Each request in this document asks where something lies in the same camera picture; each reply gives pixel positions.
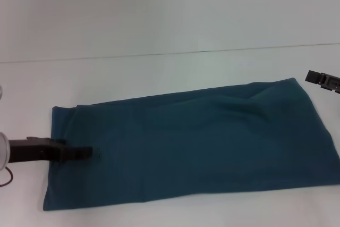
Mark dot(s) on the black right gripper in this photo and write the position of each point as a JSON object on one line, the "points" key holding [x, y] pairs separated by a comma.
{"points": [[330, 82]]}

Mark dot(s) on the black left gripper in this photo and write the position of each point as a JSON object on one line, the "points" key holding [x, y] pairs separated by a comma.
{"points": [[34, 150]]}

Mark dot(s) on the teal FREE print T-shirt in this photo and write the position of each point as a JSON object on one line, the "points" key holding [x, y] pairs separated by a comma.
{"points": [[186, 144]]}

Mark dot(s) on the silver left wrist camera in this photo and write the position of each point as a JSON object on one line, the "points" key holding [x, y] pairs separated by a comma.
{"points": [[0, 92]]}

